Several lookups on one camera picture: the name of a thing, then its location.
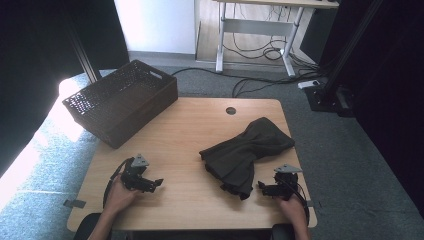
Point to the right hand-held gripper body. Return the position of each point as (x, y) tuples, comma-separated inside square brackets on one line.
[(286, 186)]

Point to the dark garment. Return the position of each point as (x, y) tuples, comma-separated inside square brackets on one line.
[(243, 153)]

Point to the person's right hand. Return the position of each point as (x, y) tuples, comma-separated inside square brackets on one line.
[(293, 210)]

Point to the black metal stand with base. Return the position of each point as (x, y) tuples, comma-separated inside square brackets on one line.
[(83, 56)]

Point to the black chair armrest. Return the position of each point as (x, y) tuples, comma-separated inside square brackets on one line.
[(85, 228), (281, 232)]

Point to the person's left hand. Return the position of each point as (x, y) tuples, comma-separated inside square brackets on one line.
[(120, 198)]

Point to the grey tape strip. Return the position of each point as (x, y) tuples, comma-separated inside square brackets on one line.
[(74, 203), (310, 203)]

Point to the black curtain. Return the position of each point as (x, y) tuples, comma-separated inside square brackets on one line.
[(393, 83), (40, 66)]

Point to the white power strip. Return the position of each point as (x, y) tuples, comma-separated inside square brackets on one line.
[(308, 84)]

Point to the brown woven basket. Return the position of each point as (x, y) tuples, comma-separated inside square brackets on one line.
[(110, 110)]

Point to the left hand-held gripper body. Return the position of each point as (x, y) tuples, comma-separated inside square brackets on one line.
[(133, 178)]

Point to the white-legged desk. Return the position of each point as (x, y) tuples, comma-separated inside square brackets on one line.
[(256, 26)]

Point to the tall black metal stand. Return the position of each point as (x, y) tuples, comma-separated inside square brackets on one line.
[(336, 66)]

